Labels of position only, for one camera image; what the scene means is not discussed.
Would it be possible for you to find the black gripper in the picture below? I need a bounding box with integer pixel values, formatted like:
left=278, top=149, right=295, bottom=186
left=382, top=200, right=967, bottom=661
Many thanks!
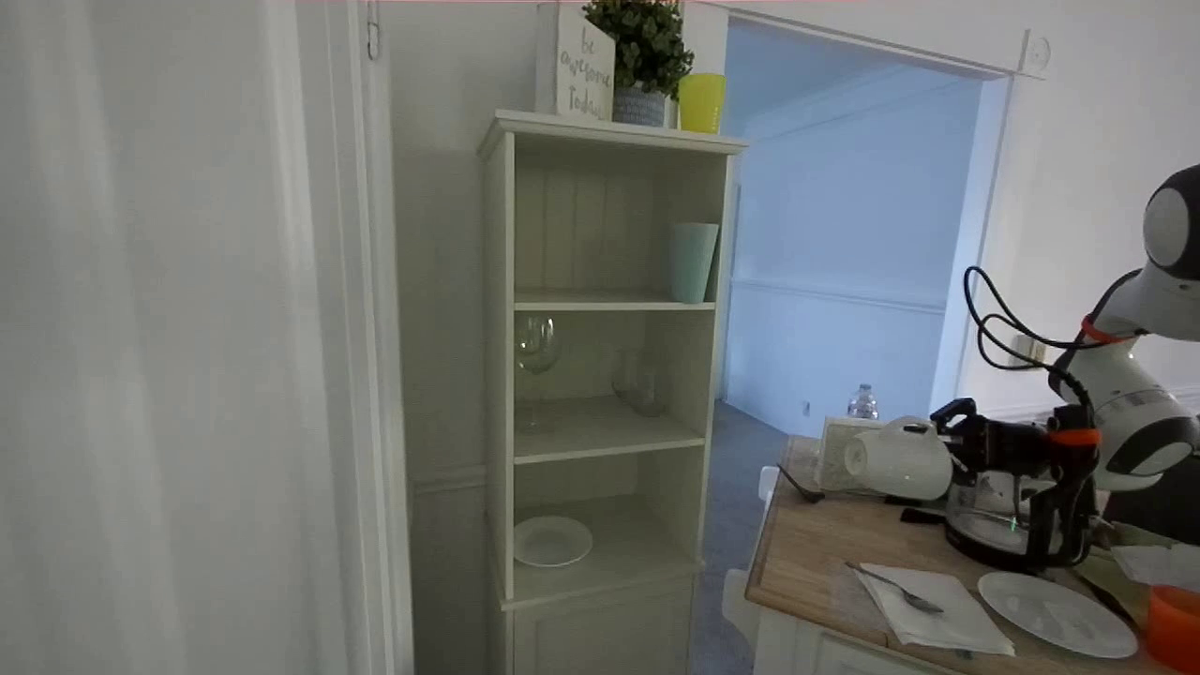
left=932, top=392, right=1085, bottom=491

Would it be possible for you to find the teal cup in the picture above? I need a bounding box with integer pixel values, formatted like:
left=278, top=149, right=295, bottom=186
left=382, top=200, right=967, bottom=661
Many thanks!
left=664, top=222, right=724, bottom=307

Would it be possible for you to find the yellow cup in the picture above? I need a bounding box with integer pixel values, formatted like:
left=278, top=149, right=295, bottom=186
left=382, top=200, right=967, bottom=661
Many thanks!
left=675, top=71, right=730, bottom=140

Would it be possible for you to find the glass coffee pot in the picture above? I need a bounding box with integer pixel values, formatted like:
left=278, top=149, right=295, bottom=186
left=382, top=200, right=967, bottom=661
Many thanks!
left=939, top=465, right=1109, bottom=577

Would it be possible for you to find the clear bottle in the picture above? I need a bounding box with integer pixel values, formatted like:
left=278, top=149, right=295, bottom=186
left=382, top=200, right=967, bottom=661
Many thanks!
left=844, top=377, right=882, bottom=425

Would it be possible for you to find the metal spoon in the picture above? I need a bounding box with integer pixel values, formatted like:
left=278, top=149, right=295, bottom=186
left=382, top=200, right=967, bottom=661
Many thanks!
left=844, top=560, right=948, bottom=617

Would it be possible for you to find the white paper napkin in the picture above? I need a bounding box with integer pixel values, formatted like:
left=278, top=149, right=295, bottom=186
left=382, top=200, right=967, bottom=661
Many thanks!
left=852, top=560, right=1022, bottom=661

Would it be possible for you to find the white saucer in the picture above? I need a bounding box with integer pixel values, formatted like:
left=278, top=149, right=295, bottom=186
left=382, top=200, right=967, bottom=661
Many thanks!
left=974, top=570, right=1143, bottom=662

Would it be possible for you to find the orange container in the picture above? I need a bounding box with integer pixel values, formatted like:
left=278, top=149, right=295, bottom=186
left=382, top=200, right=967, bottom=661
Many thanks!
left=1143, top=582, right=1200, bottom=675

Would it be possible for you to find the clear drinking glass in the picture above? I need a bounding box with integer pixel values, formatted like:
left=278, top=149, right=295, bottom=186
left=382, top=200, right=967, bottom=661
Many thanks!
left=609, top=349, right=672, bottom=419

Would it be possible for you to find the cream shelf cabinet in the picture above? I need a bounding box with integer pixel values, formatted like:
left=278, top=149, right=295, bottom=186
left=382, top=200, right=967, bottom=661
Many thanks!
left=478, top=110, right=749, bottom=675

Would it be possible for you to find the clear wine glass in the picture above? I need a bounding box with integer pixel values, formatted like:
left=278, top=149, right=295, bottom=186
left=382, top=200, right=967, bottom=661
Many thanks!
left=515, top=312, right=563, bottom=436

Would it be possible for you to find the potted green plant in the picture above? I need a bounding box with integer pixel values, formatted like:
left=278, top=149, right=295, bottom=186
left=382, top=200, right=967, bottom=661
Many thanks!
left=583, top=0, right=699, bottom=132

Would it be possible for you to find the white sign with text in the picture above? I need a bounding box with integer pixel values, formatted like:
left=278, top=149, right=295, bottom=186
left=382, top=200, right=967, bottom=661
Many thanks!
left=550, top=5, right=619, bottom=125

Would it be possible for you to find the white panel door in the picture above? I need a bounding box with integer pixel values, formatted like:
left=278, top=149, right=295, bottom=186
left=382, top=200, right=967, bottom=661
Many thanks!
left=0, top=0, right=417, bottom=675

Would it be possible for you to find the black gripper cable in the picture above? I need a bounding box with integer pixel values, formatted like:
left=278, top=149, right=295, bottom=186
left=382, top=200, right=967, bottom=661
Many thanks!
left=957, top=260, right=1137, bottom=377

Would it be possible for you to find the white doorway frame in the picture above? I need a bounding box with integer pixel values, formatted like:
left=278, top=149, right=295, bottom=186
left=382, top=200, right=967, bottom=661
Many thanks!
left=712, top=5, right=1053, bottom=437

